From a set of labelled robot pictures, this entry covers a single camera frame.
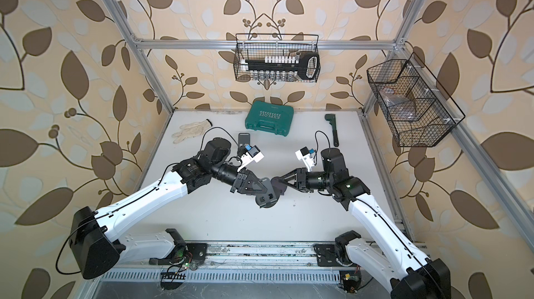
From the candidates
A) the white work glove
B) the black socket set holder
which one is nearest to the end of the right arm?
the black socket set holder

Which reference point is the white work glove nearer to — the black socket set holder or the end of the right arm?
the black socket set holder

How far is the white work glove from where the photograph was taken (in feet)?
3.62

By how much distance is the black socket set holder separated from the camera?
82 centimetres

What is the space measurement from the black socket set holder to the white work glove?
45 centimetres
